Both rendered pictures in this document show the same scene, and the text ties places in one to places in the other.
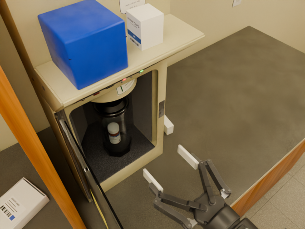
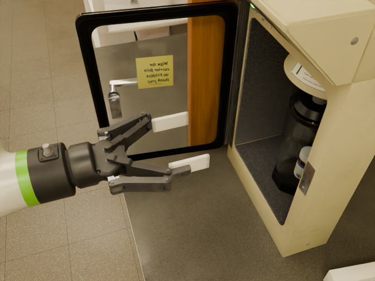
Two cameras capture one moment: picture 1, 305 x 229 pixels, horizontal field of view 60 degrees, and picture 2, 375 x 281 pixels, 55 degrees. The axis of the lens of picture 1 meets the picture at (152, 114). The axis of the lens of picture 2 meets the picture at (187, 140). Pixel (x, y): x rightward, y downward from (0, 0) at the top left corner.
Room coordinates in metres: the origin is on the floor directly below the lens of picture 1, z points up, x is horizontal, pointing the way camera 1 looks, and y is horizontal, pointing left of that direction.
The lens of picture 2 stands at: (0.50, -0.46, 1.68)
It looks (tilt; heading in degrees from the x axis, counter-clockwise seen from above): 45 degrees down; 110
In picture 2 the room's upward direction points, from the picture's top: straight up
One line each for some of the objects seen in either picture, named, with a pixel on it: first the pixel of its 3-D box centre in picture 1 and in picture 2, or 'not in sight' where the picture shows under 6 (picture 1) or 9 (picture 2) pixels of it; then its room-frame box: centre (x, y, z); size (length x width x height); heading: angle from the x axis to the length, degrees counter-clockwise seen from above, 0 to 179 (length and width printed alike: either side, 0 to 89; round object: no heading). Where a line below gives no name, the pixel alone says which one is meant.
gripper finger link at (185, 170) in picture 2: (199, 160); (177, 177); (0.36, -0.12, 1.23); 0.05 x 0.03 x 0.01; 38
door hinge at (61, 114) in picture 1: (78, 162); (234, 86); (0.38, 0.20, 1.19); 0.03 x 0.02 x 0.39; 128
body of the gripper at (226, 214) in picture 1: (213, 213); (99, 161); (0.23, -0.13, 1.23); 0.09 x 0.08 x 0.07; 38
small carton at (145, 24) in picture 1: (145, 27); not in sight; (0.46, 0.01, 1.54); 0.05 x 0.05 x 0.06; 35
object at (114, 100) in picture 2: not in sight; (115, 106); (0.15, 0.05, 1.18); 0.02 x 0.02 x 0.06; 32
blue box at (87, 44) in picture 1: (85, 42); not in sight; (0.38, 0.11, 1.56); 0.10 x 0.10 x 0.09; 38
